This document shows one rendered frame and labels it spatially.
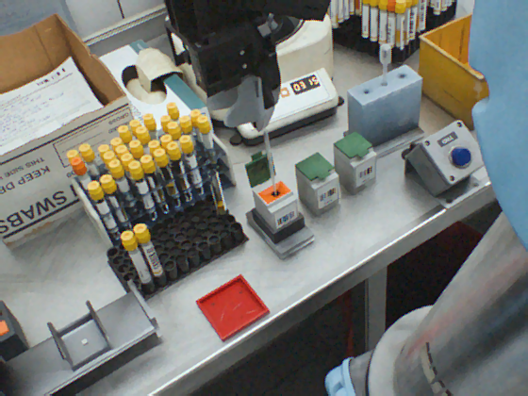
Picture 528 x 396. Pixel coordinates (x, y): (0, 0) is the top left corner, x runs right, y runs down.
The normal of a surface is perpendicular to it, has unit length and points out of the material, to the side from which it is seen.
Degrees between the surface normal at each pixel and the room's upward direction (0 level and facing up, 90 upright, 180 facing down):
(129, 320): 0
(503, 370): 95
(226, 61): 90
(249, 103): 92
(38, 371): 0
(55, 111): 2
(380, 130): 90
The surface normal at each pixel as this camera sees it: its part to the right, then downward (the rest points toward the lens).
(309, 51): 0.40, 0.64
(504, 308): -0.96, 0.25
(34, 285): -0.12, -0.67
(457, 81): -0.87, 0.43
